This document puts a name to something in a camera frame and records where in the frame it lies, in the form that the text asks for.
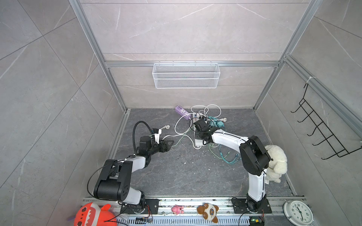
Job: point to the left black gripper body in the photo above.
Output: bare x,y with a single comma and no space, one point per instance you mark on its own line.
155,148

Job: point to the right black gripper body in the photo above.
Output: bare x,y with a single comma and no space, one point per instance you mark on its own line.
201,136

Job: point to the teal charger plug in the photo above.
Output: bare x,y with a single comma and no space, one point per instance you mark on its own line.
216,123

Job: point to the purple power strip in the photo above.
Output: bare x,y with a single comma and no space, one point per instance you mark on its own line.
183,113

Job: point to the white pastel power strip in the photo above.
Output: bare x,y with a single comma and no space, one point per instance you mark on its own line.
197,140

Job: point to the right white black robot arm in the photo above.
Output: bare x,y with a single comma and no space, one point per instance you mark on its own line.
255,160

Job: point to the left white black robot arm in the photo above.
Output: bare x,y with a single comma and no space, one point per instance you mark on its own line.
114,179

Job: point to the small pink plush toy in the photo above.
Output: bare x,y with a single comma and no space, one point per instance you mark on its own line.
177,209

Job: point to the brown white plush toy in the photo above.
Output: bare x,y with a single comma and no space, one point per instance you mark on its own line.
208,211

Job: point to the white plush dog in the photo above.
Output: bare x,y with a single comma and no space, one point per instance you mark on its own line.
278,164

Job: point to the red monster plush toy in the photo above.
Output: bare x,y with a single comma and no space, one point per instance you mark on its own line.
92,214

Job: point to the white analog clock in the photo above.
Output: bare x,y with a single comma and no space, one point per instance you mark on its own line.
298,213

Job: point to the white wire mesh basket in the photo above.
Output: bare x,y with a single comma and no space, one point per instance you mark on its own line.
186,75

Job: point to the black wall hook rack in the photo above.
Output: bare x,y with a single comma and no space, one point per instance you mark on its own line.
320,126

